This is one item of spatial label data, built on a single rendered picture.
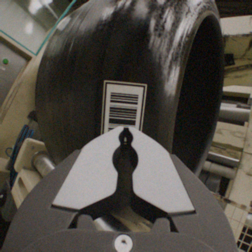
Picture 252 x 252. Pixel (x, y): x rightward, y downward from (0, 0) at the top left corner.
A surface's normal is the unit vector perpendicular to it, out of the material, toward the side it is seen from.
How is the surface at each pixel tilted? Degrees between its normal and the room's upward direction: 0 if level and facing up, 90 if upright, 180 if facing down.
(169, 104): 94
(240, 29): 90
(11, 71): 90
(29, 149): 90
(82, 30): 99
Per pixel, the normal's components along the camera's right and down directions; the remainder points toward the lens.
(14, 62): 0.74, 0.21
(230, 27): -0.55, -0.35
